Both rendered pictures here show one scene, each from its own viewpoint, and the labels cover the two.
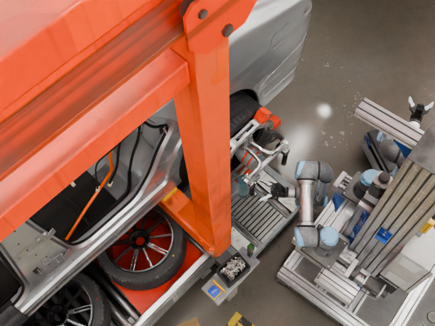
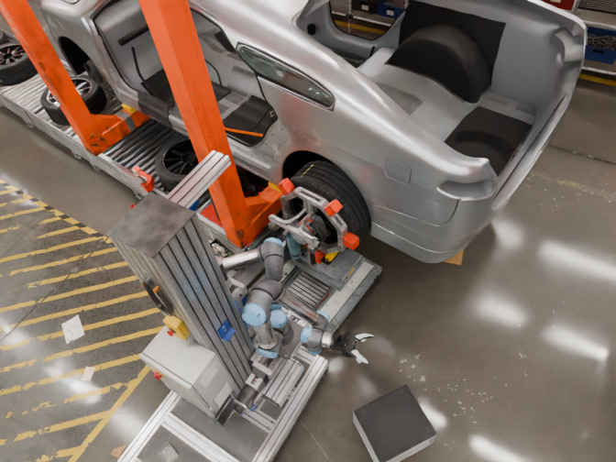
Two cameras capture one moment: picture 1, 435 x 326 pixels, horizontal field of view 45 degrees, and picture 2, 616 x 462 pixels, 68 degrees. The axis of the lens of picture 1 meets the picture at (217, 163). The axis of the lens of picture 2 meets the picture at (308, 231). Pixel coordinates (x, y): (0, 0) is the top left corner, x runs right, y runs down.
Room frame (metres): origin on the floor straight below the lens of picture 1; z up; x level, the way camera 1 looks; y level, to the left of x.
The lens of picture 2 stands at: (1.55, -2.23, 3.34)
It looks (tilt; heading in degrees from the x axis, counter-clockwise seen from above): 52 degrees down; 86
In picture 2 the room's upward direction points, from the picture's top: 8 degrees counter-clockwise
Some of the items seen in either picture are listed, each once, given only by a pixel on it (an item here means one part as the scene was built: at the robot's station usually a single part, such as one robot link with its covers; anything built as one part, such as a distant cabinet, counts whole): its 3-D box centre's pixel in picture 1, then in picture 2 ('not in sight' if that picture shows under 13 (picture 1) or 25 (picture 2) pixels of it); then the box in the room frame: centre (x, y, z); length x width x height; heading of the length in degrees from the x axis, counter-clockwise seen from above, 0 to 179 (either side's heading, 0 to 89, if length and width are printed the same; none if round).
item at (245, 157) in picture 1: (251, 157); (307, 228); (1.67, -0.24, 0.85); 0.21 x 0.14 x 0.14; 42
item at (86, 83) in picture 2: not in sight; (74, 99); (-0.61, 2.62, 0.39); 0.66 x 0.66 x 0.24
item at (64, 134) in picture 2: not in sight; (86, 116); (-0.54, 2.54, 0.20); 1.00 x 0.86 x 0.39; 132
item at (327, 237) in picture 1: (327, 237); not in sight; (1.01, -0.65, 0.98); 0.13 x 0.12 x 0.14; 84
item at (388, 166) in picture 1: (391, 154); (392, 427); (1.97, -1.47, 0.17); 0.43 x 0.36 x 0.34; 15
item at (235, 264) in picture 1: (233, 270); (218, 254); (0.97, -0.06, 0.51); 0.20 x 0.14 x 0.13; 126
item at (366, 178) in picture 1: (370, 180); (277, 323); (1.38, -0.99, 0.98); 0.13 x 0.12 x 0.14; 64
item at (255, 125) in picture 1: (243, 151); (313, 221); (1.72, -0.19, 0.85); 0.54 x 0.07 x 0.54; 132
